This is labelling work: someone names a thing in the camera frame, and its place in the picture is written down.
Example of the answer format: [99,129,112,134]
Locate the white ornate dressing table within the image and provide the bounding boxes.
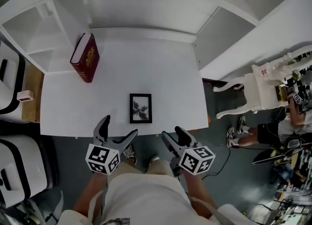
[213,48,312,120]

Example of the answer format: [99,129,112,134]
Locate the white black-trimmed machine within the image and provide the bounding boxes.
[0,135,59,210]
[0,40,27,124]

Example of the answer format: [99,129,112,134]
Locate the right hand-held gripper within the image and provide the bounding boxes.
[161,126,216,177]

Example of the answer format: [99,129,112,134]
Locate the red hardcover book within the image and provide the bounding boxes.
[70,33,100,84]

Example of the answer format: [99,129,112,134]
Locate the wooden side table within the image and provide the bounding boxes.
[21,63,45,123]

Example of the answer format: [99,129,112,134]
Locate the yellow green box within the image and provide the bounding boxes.
[274,85,290,102]

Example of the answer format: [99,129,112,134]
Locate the person's right shoe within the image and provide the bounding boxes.
[146,155,161,173]

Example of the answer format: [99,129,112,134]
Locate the person's left forearm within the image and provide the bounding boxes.
[72,170,110,217]

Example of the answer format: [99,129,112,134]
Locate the black bag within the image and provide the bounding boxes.
[252,138,308,165]

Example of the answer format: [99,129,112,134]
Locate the person's left shoe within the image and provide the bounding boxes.
[123,145,137,166]

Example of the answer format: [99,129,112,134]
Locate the person's beige shorts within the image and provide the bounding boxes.
[108,159,175,179]

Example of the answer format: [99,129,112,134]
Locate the black cable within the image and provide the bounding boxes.
[201,146,233,178]

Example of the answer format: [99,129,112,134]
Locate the small pink clock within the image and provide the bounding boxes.
[17,90,34,103]

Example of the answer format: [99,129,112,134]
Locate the black framed picture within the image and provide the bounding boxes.
[129,93,153,124]

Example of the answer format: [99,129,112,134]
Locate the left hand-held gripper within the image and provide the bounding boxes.
[85,114,139,176]

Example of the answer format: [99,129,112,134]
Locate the white shelf cabinet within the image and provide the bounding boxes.
[0,0,260,74]

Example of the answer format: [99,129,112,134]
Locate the person's white shirt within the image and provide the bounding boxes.
[57,173,247,225]

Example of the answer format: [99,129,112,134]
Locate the person's right forearm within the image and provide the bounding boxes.
[181,171,219,216]

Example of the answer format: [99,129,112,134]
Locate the person's shoe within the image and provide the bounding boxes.
[123,145,137,166]
[146,155,161,173]

